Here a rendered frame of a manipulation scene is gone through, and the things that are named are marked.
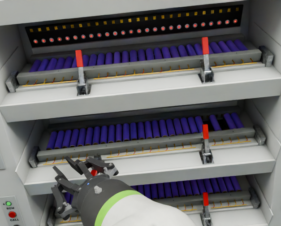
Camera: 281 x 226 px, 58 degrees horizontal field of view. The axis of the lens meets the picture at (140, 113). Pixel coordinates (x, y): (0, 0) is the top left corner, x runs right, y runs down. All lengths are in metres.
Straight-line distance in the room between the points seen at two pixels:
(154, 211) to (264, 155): 0.43
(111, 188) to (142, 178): 0.25
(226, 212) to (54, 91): 0.56
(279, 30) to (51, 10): 0.46
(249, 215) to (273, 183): 0.13
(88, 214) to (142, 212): 0.11
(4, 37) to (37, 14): 0.16
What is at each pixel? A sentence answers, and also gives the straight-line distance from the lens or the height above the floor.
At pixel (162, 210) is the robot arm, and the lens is 0.31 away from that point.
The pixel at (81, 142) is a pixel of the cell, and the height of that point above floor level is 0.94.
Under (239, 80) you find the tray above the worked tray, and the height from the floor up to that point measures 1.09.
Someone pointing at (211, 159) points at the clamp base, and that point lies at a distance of 0.64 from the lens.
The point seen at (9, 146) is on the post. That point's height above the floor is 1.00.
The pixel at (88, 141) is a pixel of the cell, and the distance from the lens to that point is 0.70.
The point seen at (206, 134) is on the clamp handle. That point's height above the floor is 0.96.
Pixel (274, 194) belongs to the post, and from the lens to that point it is 0.75.
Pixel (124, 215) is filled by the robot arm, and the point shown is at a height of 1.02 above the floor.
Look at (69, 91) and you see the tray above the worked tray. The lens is 0.58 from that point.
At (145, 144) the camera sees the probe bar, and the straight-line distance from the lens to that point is 0.66.
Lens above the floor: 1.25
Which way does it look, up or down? 21 degrees down
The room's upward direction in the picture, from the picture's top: 6 degrees counter-clockwise
